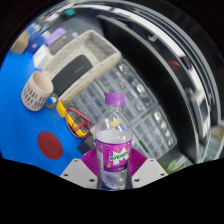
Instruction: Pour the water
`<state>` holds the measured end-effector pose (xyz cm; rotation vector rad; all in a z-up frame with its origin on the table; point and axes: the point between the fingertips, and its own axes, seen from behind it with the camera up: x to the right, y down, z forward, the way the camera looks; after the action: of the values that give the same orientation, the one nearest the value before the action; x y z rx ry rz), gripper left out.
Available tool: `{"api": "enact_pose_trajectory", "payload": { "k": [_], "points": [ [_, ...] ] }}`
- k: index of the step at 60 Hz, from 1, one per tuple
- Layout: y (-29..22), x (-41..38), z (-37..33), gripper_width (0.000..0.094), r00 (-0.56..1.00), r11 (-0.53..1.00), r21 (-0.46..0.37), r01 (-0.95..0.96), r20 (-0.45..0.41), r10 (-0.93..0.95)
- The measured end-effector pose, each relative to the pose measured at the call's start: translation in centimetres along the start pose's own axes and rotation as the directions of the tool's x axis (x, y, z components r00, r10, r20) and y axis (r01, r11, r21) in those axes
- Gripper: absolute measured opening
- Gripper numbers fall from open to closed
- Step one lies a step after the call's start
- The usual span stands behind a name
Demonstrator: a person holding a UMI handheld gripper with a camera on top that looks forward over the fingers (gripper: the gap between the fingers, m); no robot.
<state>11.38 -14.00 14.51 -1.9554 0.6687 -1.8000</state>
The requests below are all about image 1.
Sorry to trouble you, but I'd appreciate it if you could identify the black rectangular speaker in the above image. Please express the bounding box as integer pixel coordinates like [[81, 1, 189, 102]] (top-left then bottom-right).
[[51, 54, 93, 98]]

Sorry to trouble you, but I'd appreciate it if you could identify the beige patterned mug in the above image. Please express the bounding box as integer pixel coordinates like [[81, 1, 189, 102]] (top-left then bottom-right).
[[20, 70, 59, 112]]

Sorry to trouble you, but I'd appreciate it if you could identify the dark grey upright box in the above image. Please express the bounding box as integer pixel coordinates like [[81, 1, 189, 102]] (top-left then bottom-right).
[[49, 31, 76, 56]]

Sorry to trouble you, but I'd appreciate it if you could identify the white cardboard box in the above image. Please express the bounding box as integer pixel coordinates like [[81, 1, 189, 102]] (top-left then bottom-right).
[[32, 44, 54, 70]]

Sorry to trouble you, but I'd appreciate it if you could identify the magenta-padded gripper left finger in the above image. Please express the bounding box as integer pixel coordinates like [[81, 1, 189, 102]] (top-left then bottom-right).
[[59, 147, 101, 190]]

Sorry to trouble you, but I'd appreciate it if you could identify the flat round red coaster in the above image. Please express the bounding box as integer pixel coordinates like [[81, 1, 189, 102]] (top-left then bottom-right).
[[37, 130, 64, 161]]

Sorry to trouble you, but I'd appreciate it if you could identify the yellow multimeter with leads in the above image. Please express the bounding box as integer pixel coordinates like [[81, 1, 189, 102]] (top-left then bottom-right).
[[55, 100, 93, 139]]

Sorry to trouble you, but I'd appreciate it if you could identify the black box with white label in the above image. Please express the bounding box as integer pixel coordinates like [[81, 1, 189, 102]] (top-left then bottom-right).
[[77, 134, 98, 154]]

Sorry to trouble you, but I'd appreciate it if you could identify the white perforated storage bin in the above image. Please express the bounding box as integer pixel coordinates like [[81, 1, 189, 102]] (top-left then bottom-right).
[[41, 29, 123, 101]]

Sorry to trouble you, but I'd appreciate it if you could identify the black wall shelf unit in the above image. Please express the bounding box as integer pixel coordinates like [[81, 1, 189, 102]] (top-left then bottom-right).
[[96, 3, 224, 164]]

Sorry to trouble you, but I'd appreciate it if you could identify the clear purple-capped drink bottle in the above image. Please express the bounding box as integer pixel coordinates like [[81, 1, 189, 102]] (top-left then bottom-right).
[[94, 92, 134, 191]]

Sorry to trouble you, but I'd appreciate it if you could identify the purple plastic bag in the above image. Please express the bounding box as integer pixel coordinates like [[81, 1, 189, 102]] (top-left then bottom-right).
[[44, 27, 68, 46]]

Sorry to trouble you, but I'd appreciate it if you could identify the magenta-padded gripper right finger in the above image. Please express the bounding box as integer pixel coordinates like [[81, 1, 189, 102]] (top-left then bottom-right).
[[128, 147, 168, 190]]

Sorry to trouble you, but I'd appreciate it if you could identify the blue box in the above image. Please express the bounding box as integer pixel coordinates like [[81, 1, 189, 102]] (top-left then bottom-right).
[[25, 31, 46, 53]]

